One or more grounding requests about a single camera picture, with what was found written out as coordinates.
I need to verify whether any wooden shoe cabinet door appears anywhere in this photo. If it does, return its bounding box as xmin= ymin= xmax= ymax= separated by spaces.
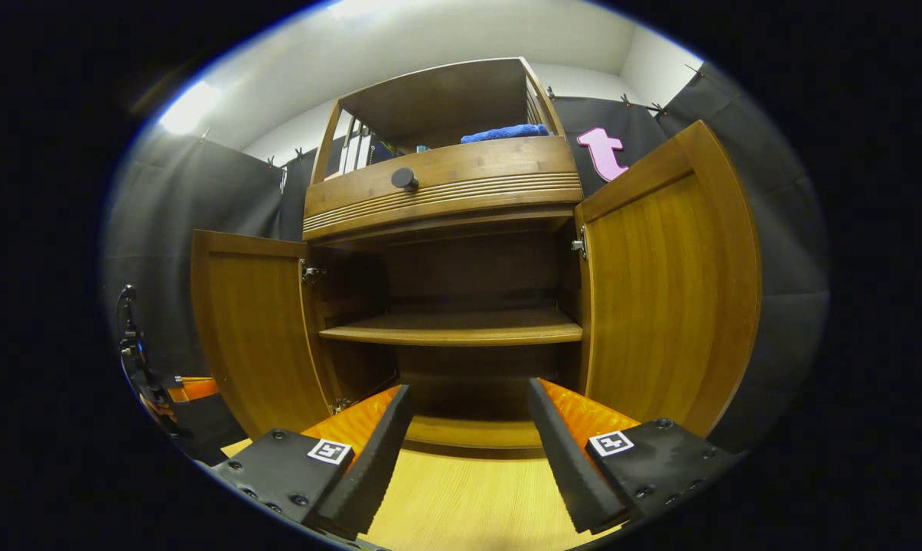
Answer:
xmin=191 ymin=230 xmax=331 ymax=441
xmin=574 ymin=120 xmax=762 ymax=439

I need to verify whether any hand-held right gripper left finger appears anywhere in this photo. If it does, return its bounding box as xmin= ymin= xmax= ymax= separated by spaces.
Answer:
xmin=208 ymin=385 xmax=415 ymax=540

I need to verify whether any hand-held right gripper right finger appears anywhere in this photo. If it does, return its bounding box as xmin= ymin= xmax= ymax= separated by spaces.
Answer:
xmin=526 ymin=379 xmax=741 ymax=535

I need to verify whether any wooden inner shelf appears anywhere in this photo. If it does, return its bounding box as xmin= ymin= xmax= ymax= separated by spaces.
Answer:
xmin=319 ymin=308 xmax=584 ymax=347

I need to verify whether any wooden drawer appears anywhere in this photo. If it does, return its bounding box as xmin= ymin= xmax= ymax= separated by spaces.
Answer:
xmin=304 ymin=136 xmax=584 ymax=230

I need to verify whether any black backdrop cloth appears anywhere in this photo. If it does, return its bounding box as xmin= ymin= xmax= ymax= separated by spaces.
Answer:
xmin=101 ymin=61 xmax=832 ymax=452

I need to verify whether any blue towel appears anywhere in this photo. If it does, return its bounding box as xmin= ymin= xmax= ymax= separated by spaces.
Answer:
xmin=461 ymin=124 xmax=551 ymax=145

